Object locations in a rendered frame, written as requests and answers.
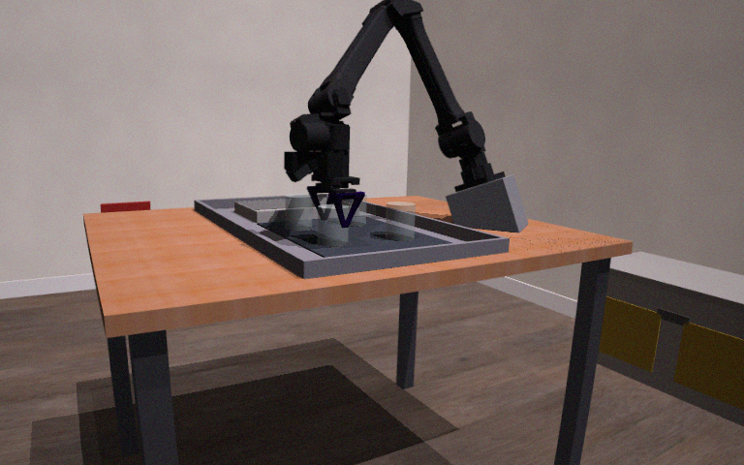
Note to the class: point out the clear glass cylinder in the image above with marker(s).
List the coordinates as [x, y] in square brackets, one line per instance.
[299, 213]
[330, 232]
[359, 218]
[400, 221]

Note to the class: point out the white shallow rectangular tray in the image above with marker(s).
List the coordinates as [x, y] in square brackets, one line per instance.
[259, 212]

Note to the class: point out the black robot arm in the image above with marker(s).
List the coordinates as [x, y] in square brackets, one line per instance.
[318, 132]

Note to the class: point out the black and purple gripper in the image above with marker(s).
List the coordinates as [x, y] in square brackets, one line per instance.
[335, 194]

